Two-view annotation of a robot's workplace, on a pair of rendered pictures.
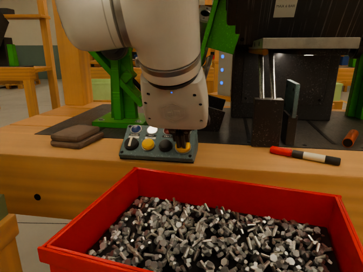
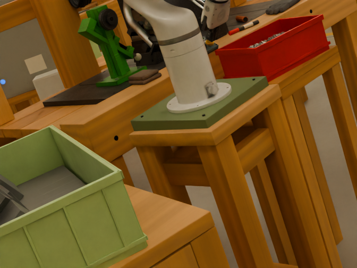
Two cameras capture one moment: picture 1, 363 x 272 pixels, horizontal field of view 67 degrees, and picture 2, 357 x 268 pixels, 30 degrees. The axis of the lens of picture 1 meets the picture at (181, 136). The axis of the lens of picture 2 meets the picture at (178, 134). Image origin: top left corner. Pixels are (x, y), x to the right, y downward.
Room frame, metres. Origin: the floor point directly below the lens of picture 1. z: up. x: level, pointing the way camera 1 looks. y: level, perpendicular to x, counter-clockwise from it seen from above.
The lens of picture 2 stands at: (-0.92, 1.85, 1.36)
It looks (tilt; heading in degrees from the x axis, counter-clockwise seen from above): 17 degrees down; 313
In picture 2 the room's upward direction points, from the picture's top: 20 degrees counter-clockwise
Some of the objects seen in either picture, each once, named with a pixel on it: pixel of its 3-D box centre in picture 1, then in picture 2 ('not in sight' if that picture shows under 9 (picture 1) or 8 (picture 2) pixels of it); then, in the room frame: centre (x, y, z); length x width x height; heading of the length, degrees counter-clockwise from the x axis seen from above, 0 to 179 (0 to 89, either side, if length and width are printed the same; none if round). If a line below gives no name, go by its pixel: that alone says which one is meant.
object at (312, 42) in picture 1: (286, 47); not in sight; (0.70, -0.25, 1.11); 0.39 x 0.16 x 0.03; 171
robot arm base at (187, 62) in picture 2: not in sight; (189, 68); (0.25, 0.45, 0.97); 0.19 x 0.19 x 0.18
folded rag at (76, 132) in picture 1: (78, 135); (144, 76); (0.62, 0.25, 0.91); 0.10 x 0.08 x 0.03; 162
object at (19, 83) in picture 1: (17, 79); not in sight; (8.72, 5.10, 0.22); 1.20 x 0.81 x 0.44; 1
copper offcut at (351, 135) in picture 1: (350, 137); (241, 18); (0.62, -0.40, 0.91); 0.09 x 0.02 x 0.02; 142
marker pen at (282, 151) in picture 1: (303, 155); (243, 27); (0.51, -0.24, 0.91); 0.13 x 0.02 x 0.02; 58
